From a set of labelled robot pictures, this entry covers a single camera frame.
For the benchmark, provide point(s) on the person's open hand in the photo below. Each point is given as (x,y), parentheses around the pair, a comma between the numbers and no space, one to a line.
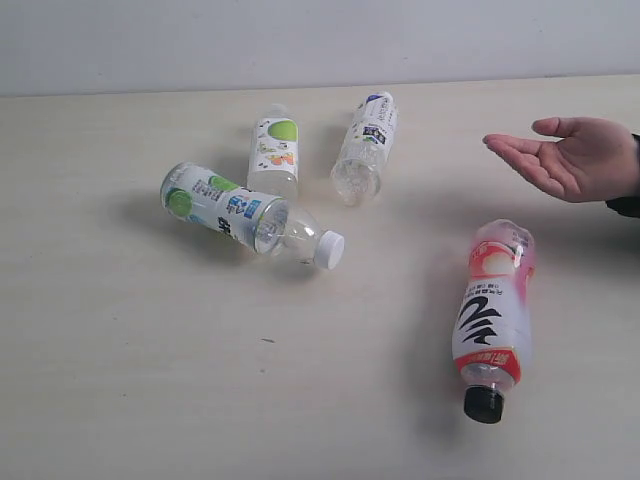
(567,163)

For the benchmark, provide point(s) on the green label bottle white cap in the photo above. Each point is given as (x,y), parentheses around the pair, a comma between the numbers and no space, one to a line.
(269,225)

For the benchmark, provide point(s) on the butterfly label clear bottle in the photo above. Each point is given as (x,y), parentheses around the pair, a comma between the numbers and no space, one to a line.
(274,157)

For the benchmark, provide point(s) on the blue label clear tea bottle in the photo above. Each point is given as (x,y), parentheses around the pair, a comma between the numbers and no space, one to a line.
(365,151)

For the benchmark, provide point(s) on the dark jacket sleeve forearm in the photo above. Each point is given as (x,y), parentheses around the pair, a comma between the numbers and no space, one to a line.
(621,172)

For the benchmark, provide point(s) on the pink label bottle black cap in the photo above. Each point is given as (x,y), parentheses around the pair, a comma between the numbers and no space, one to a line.
(491,338)

